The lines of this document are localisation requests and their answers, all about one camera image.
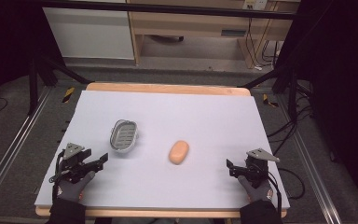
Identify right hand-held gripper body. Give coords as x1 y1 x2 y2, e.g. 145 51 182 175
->
243 147 281 189

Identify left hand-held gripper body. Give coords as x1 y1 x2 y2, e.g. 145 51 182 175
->
58 142 93 185

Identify person's right hand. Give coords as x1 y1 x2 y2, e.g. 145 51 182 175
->
237 175 275 204

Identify person's left hand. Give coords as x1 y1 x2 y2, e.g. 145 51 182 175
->
56 170 96 203

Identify grey oval soap dish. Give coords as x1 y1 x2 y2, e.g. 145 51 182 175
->
109 119 140 155

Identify orange soap bar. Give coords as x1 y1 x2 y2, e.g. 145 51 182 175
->
168 140 190 166

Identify pale lavender table mat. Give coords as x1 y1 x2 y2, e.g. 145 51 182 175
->
34 90 291 210

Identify yellow black floor tape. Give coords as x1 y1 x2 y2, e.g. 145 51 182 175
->
62 87 76 104
262 93 280 109

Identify wooden table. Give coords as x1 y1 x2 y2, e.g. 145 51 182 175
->
34 81 289 219

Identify white cabinet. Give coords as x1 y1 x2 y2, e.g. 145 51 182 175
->
42 7 135 61

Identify wooden desk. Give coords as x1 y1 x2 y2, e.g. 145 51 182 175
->
126 0 301 69

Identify white power strip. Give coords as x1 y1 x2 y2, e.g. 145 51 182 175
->
242 0 269 11

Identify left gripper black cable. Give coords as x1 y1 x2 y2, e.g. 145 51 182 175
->
48 149 67 202

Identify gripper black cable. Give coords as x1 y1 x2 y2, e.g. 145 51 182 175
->
266 167 306 216
48 149 67 202

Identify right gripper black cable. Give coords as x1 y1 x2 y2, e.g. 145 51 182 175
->
266 167 306 216

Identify black floor cables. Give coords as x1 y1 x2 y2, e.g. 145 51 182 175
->
266 78 315 157

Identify metal floor rail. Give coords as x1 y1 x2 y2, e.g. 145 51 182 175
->
0 86 53 216
278 94 343 224

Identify black frame stand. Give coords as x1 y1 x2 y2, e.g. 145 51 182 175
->
27 31 92 116
237 46 299 120

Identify hanging desk cables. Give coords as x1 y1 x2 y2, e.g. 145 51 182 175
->
245 18 282 68

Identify black frame crossbar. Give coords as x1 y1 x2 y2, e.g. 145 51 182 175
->
40 0 296 21

